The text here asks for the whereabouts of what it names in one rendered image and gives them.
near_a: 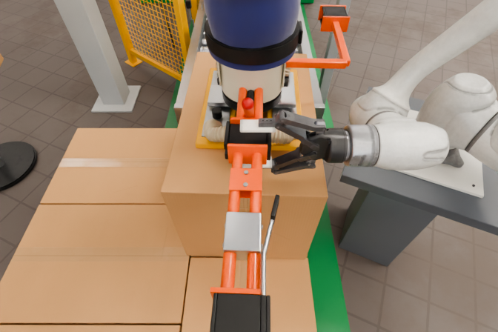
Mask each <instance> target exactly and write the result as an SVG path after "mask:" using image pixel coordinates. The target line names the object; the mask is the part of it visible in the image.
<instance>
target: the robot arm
mask: <svg viewBox="0 0 498 332"><path fill-rule="evenodd" d="M497 30H498V0H483V1H482V2H481V3H480V4H478V5H477V6H476V7H475V8H474V9H473V10H471V11H470V12H469V13H467V14H466V15H465V16H463V17H462V18H461V19H460V20H459V21H457V22H456V23H455V24H453V25H452V26H451V27H449V28H448V29H447V30H446V31H445V32H444V33H442V34H441V35H440V36H438V37H437V38H435V39H434V40H433V41H432V42H431V43H430V44H428V45H427V46H426V47H424V48H423V49H422V50H420V51H419V52H418V53H417V54H416V55H415V56H413V57H412V58H411V59H410V60H408V61H407V62H406V63H405V64H404V65H403V66H402V67H401V68H400V69H399V70H398V71H397V72H396V73H395V74H394V75H393V76H392V77H391V78H390V79H389V80H388V81H387V82H386V83H385V84H383V85H381V86H378V87H374V88H373V89H372V90H370V91H369V92H368V93H367V94H365V95H363V96H360V97H359V98H358V99H356V100H355V101H354V102H353V104H352V105H351V108H350V110H349V120H350V123H351V124H348V125H346V126H345V127H344V128H326V125H325V120H324V119H312V118H310V117H307V116H302V115H299V114H296V113H292V112H289V111H286V110H279V112H278V113H277V114H275V115H274V118H260V119H241V120H240V132H241V133H275V132H276V129H277V130H280V131H282V132H283V133H286V134H288V135H289V136H292V137H294V138H295V139H298V140H299V141H300V142H301V143H300V145H299V147H297V148H296V149H295V150H293V151H291V152H289V153H286V154H284V155H281V156H278V157H276V158H274V159H272V157H270V161H268V160H267V164H266V165H262V168H270V169H271V173H273V174H274V175H278V174H281V173H288V172H292V171H296V170H303V169H314V168H316V164H315V162H316V160H318V159H324V160H325V161H326V162H327V163H344V164H345V165H346V166H348V167H380V168H382V169H386V170H418V169H423V168H428V167H433V166H436V165H439V164H446V165H451V166H454V167H458V168H461V167H462V166H463V165H464V161H463V160H462V158H461V156H460V154H459V149H460V150H465V151H466V152H468V153H470V154H471V155H472V156H473V157H474V158H476V159H477V160H479V161H480V162H481V163H483V164H484V165H486V166H488V167H489V168H491V169H492V170H495V171H496V172H498V101H497V92H496V91H495V89H494V86H493V85H492V84H491V83H490V82H489V81H488V80H487V79H485V78H484V77H482V76H479V75H477V74H474V73H459V74H456V75H455V76H452V77H450V78H449V79H447V80H445V81H444V82H443V83H442V84H441V85H439V86H438V87H437V88H435V89H434V90H433V91H432V92H431V93H430V95H429V96H428V98H427V99H426V100H425V102H424V104H423V105H422V107H421V109H420V110H419V112H418V115H417V117H416V120H415V119H410V118H407V115H408V112H409V110H410V106H409V98H410V95H411V93H412V92H413V90H414V88H415V87H416V86H417V85H418V84H419V83H420V82H421V81H422V80H423V79H424V78H425V77H426V76H427V75H428V74H430V73H431V72H433V71H434V70H435V69H437V68H438V67H440V66H442V65H444V64H445V63H446V62H448V61H450V60H452V59H453V58H454V57H456V56H458V55H459V54H460V53H462V52H464V51H465V50H467V49H468V48H470V47H472V46H473V45H475V44H476V43H478V42H480V41H481V40H483V39H484V38H486V37H487V36H489V35H491V34H492V33H494V32H495V31H497ZM311 131H313V132H311ZM302 155H303V156H302ZM278 169H279V170H278Z"/></svg>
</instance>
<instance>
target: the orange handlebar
mask: <svg viewBox="0 0 498 332"><path fill-rule="evenodd" d="M331 27H332V30H333V35H334V38H335V41H336V46H337V50H338V52H339V57H340V59H306V58H291V59H290V60H289V61H287V62H286V67H293V68H330V69H345V68H346V67H348V66H349V65H350V63H351V60H350V56H349V54H348V49H347V47H346V44H345V40H344V37H343V35H342V30H341V27H340V24H339V22H338V21H333V22H332V25H331ZM247 93H248V92H247V90H246V88H244V87H241V88H239V96H238V104H237V112H236V117H239V118H245V113H244V110H243V107H242V100H243V99H244V98H247ZM254 118H263V89H262V88H260V87H258V88H256V89H255V91H254ZM242 161H243V155H242V154H241V153H239V152H236V153H234V154H233V159H232V167H231V169H230V181H229V199H228V212H239V206H240V198H249V199H250V212H249V213H262V154H261V153H254V154H252V160H251V169H250V168H242ZM235 272H236V254H235V253H234V252H225V253H223V262H222V277H221V285H220V287H221V288H234V284H235ZM246 288H253V289H260V290H261V254H260V253H249V254H248V264H247V281H246Z"/></svg>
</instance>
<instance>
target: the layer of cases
mask: <svg viewBox="0 0 498 332"><path fill-rule="evenodd" d="M176 131H177V128H78V129H77V131H76V133H75V135H74V137H73V138H72V140H71V142H70V144H69V146H68V148H67V150H66V152H65V154H64V156H63V158H62V160H61V162H60V164H59V166H58V168H57V170H56V172H55V174H54V176H53V178H52V180H51V182H50V184H49V186H48V188H47V190H46V192H45V194H44V196H43V198H42V200H41V202H40V205H39V206H38V208H37V210H36V212H35V214H34V216H33V218H32V220H31V222H30V224H29V226H28V228H27V230H26V232H25V234H24V236H23V238H22V240H21V241H20V243H19V246H18V247H17V249H16V252H15V253H14V255H13V258H12V259H11V261H10V264H9V265H8V267H7V270H6V271H5V273H4V275H3V277H2V279H1V281H0V332H210V321H211V314H212V307H213V299H212V296H211V294H210V288H211V287H217V288H220V285H221V277H222V262H223V256H190V255H187V254H186V252H185V249H184V247H183V245H182V242H181V240H180V238H179V235H178V233H177V231H176V228H175V225H174V223H173V220H172V219H171V216H170V214H169V211H168V209H167V206H166V204H165V201H164V199H163V197H162V194H161V189H162V184H163V181H164V177H165V173H166V170H167V164H168V162H169V158H170V153H171V150H172V147H173V142H174V139H175V135H176ZM307 256H308V255H307ZM307 256H306V258H305V259H271V258H266V296H267V295H270V332H317V330H316V318H315V312H314V306H313V294H312V288H311V276H310V270H309V264H308V258H307Z"/></svg>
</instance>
